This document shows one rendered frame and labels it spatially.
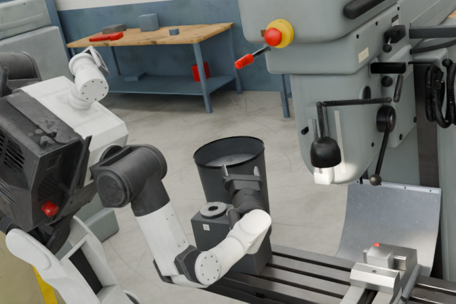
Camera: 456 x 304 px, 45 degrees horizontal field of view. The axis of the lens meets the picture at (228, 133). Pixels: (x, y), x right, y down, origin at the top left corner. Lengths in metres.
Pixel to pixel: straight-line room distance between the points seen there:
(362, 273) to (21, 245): 0.93
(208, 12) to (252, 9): 5.70
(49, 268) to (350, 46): 0.96
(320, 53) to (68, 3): 7.55
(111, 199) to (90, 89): 0.25
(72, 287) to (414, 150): 1.13
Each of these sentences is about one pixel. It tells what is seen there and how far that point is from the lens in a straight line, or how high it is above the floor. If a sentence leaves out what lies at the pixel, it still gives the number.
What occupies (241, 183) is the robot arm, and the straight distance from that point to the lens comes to 1.65.
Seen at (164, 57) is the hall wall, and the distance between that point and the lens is 7.62.
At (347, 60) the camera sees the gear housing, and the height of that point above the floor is 1.67.
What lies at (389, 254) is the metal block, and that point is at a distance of 1.64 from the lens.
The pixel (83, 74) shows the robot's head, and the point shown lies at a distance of 1.29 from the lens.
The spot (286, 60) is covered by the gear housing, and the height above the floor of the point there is 1.67.
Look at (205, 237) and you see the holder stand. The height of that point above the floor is 1.06.
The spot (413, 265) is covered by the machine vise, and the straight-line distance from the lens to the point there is 1.77.
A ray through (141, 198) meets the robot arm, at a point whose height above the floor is 1.47.
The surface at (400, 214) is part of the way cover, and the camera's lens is 1.96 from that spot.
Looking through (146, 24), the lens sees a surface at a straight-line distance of 7.21.
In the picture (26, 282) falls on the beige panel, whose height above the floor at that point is 0.54.
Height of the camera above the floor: 2.00
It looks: 21 degrees down
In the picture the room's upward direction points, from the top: 11 degrees counter-clockwise
